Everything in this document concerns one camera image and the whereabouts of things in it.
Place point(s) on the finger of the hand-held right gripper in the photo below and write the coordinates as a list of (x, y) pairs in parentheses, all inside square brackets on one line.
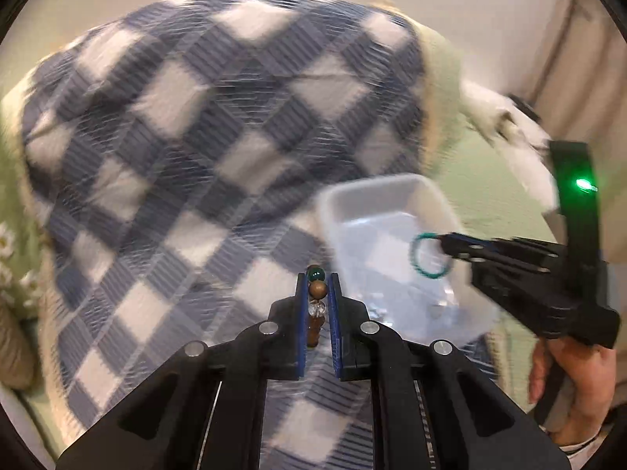
[(494, 263), (494, 245)]

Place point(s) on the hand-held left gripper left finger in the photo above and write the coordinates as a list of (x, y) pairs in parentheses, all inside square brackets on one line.
[(300, 333)]

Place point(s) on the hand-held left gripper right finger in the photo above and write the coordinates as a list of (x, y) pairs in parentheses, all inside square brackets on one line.
[(336, 333)]

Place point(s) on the clear plastic container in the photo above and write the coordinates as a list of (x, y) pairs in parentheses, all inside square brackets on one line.
[(372, 235)]

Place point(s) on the person's right forearm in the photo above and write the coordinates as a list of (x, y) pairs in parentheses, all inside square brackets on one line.
[(583, 446)]

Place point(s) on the person's right hand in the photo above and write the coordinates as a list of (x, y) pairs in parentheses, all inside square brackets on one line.
[(588, 382)]

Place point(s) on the white plush toy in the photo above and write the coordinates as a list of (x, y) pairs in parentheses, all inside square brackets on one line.
[(509, 127)]

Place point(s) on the beige curtain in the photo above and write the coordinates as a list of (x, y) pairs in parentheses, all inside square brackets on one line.
[(573, 68)]

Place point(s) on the blue white checkered blanket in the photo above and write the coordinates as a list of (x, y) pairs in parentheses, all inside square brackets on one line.
[(205, 156)]

